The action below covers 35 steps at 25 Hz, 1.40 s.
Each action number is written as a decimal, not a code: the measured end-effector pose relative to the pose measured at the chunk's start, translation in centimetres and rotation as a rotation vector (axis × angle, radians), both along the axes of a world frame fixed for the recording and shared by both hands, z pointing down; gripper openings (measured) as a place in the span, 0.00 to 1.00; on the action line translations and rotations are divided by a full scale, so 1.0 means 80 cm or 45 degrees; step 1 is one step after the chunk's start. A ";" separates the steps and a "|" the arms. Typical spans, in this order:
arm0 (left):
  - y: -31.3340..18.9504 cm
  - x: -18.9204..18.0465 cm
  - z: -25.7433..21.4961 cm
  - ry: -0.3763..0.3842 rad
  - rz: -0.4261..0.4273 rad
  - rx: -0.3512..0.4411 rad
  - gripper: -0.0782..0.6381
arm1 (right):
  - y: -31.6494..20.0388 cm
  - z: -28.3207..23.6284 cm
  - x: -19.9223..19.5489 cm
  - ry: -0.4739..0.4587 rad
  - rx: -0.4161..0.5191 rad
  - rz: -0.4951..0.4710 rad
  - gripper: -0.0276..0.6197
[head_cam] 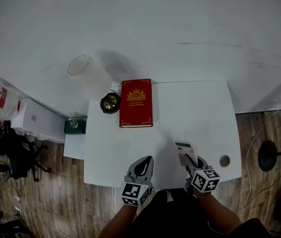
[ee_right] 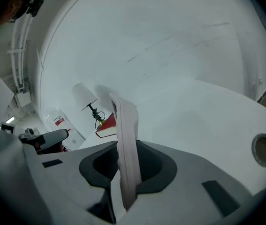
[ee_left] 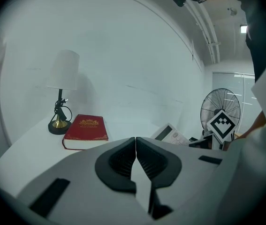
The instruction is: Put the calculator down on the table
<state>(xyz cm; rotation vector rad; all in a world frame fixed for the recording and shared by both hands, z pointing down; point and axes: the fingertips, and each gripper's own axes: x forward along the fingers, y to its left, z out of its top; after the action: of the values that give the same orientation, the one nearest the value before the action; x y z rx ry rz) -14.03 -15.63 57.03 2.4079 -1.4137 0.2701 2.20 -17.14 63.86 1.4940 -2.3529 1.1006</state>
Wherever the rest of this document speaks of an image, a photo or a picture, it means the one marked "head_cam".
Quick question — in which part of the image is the grey desk cable grommet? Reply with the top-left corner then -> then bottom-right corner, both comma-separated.
219,154 -> 231,169

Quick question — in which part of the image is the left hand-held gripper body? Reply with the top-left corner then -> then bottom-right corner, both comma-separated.
120,175 -> 155,207

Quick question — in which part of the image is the person's left forearm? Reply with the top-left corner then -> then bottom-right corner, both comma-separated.
98,203 -> 137,238

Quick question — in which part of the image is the black stand with round base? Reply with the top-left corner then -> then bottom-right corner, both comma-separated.
257,140 -> 281,173

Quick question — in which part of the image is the thin white cable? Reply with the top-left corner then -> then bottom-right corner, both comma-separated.
236,107 -> 281,215

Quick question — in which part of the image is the long white floor cable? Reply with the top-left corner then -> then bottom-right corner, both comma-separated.
5,179 -> 69,238

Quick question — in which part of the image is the white water dispenser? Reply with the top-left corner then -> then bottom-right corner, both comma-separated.
10,97 -> 68,144

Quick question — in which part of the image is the white drawer cabinet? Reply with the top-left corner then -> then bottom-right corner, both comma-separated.
63,132 -> 87,160

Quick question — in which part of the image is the person's right forearm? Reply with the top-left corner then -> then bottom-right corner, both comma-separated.
193,189 -> 243,236

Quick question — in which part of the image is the person's black clothing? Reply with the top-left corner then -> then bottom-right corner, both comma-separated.
127,188 -> 273,238

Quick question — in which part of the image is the white power strip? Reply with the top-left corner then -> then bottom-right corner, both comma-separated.
13,194 -> 24,215

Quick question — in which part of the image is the black office chair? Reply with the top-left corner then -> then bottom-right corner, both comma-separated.
0,126 -> 53,182

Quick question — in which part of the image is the table lamp with white shade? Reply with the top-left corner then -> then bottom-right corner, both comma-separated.
66,54 -> 121,115

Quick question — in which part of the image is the red hardcover book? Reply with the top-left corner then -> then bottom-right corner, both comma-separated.
119,78 -> 154,129

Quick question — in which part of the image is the dark green box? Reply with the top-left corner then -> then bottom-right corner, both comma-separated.
63,118 -> 87,135

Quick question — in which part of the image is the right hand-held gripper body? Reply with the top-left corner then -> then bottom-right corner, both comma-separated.
184,166 -> 221,194

